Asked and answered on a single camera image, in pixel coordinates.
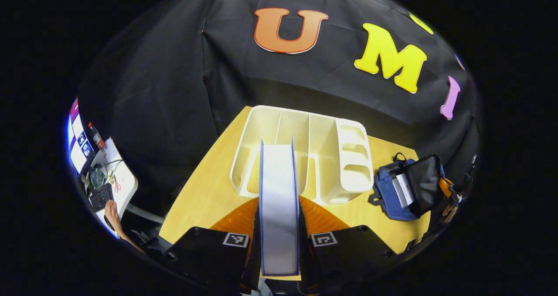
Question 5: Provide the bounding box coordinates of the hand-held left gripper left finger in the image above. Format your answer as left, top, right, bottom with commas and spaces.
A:
159, 197, 261, 293

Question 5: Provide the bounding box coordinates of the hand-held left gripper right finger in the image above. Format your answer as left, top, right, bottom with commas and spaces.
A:
299, 196, 397, 290

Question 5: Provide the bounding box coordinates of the blue schoolbag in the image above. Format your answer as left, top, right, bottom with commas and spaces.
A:
368, 152, 447, 221

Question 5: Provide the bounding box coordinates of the blue-grey cover book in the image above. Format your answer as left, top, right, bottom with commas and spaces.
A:
259, 139, 301, 277

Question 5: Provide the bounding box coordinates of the cream plastic bookshelf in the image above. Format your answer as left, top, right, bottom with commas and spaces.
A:
230, 105, 374, 205

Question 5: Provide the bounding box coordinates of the white side desk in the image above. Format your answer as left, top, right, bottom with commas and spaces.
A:
87, 137, 166, 240

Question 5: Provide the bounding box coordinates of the black keyboard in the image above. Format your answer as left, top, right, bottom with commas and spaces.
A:
88, 183, 115, 212

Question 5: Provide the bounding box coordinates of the computer monitor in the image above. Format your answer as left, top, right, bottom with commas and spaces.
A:
65, 98, 95, 174

